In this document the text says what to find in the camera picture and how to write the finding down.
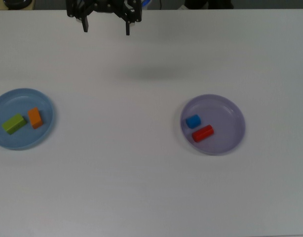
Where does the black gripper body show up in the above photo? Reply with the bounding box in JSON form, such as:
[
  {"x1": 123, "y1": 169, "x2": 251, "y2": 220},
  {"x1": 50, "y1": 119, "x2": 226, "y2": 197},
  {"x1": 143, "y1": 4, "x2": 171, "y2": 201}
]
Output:
[{"x1": 93, "y1": 0, "x2": 125, "y2": 13}]

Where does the orange rectangular block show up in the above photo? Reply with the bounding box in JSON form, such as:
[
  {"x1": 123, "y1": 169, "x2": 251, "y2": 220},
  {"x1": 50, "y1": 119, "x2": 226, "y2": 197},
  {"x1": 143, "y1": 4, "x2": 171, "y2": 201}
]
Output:
[{"x1": 27, "y1": 107, "x2": 43, "y2": 130}]

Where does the blue cylinder block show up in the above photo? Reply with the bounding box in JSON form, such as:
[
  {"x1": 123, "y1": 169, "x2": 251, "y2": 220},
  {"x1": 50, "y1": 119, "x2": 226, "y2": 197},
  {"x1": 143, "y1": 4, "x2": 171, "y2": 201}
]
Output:
[{"x1": 185, "y1": 114, "x2": 201, "y2": 129}]

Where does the green rectangular block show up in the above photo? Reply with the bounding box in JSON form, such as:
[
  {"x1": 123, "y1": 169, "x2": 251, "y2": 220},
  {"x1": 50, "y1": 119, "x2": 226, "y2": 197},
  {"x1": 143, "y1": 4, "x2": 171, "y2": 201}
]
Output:
[{"x1": 1, "y1": 113, "x2": 28, "y2": 135}]

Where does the red cylinder block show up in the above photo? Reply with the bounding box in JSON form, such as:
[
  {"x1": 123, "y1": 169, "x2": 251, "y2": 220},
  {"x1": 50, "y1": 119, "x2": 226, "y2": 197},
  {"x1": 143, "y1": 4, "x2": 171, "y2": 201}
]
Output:
[{"x1": 191, "y1": 124, "x2": 215, "y2": 143}]

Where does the black round object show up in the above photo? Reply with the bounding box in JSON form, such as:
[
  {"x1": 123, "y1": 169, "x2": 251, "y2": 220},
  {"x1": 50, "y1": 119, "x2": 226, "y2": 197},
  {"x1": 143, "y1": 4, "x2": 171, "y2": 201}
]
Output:
[{"x1": 2, "y1": 0, "x2": 32, "y2": 7}]

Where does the dark background object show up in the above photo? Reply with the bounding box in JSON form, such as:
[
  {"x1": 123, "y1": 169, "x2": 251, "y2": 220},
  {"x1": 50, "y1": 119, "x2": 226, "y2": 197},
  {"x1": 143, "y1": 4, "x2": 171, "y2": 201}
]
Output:
[{"x1": 184, "y1": 0, "x2": 234, "y2": 10}]

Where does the purple plate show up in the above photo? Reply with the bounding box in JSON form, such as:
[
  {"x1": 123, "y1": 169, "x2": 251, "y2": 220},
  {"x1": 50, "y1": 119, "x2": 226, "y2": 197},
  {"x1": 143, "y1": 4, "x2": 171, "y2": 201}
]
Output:
[{"x1": 180, "y1": 93, "x2": 247, "y2": 157}]

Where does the blue plate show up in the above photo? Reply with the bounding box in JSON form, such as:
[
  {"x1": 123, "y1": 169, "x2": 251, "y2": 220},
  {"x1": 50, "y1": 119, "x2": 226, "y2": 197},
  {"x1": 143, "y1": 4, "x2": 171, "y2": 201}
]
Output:
[{"x1": 0, "y1": 88, "x2": 56, "y2": 151}]

